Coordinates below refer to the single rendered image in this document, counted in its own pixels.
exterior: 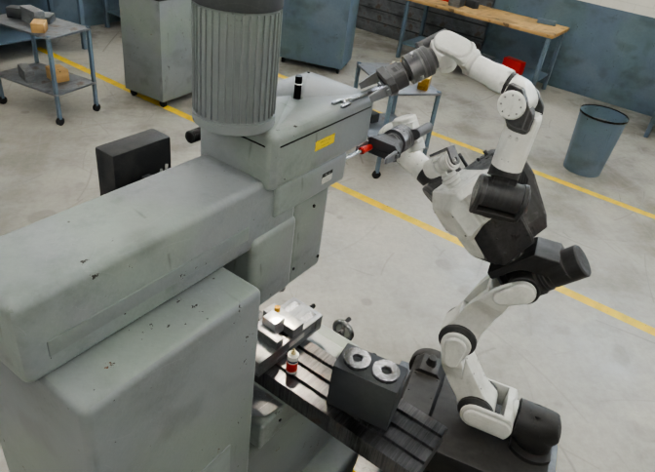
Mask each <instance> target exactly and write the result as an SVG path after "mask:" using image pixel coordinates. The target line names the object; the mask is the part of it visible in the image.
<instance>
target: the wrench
mask: <svg viewBox="0 0 655 472"><path fill-rule="evenodd" d="M380 88H382V85H377V86H374V87H372V88H369V89H367V90H365V91H362V92H360V93H358V94H355V95H353V96H350V97H348V98H345V99H337V100H334V101H332V102H331V104H332V105H336V104H338V103H340V102H341V103H343V104H341V106H340V108H345V107H347V106H349V105H351V102H352V101H355V100H357V99H359V98H363V97H365V96H367V95H370V94H372V93H374V92H376V91H377V90H379V89H380Z"/></svg>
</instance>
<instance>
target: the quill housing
mask: <svg viewBox="0 0 655 472"><path fill-rule="evenodd" d="M327 198H328V188H326V189H324V190H322V191H321V192H319V193H317V194H315V195H314V196H312V197H310V198H309V199H307V200H305V201H303V202H302V203H300V204H298V205H297V206H295V207H294V209H293V216H294V218H295V227H294V236H293V245H292V254H291V263H290V273H289V283H290V282H291V281H293V280H294V279H295V278H297V277H298V276H300V275H301V274H302V273H304V272H305V271H306V270H308V269H309V268H311V267H312V266H313V265H315V264H316V263H317V262H318V259H319V254H320V247H321V241H322V234H323V227H324V220H325V212H326V205H327Z"/></svg>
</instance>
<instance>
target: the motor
mask: <svg viewBox="0 0 655 472"><path fill-rule="evenodd" d="M283 8H284V0H191V35H192V119H193V121H194V122H195V123H196V124H197V125H198V126H199V127H200V128H202V129H204V130H206V131H208V132H211V133H214V134H218V135H222V136H229V137H249V136H255V135H259V134H262V133H265V132H267V131H268V130H270V129H271V128H272V127H273V126H274V124H275V115H276V112H275V111H276V99H277V86H278V73H279V60H280V47H281V34H282V21H283Z"/></svg>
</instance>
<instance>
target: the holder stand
mask: <svg viewBox="0 0 655 472"><path fill-rule="evenodd" d="M407 372H408V368H406V367H403V366H401V365H399V364H396V363H394V362H392V361H389V360H387V359H385V358H382V357H380V356H378V355H375V354H373V353H371V352H368V351H366V350H363V349H362V348H360V347H357V346H355V345H353V344H350V343H347V344H346V346H345V347H344V349H343V350H342V352H341V353H340V355H339V357H338V358H337V360H336V361H335V363H334V364H333V367H332V373H331V378H330V384H329V389H328V394H327V404H329V405H331V406H333V407H335V408H337V409H340V410H342V411H344V412H346V413H348V414H350V415H353V416H355V417H357V418H359V419H361V420H363V421H366V422H368V423H370V424H372V425H374V426H376V427H378V428H381V429H383V430H385V431H386V430H387V429H388V427H389V424H390V422H391V420H392V418H393V416H394V414H395V411H396V409H397V407H398V405H399V401H400V399H401V395H402V392H403V388H404V385H405V379H406V376H407Z"/></svg>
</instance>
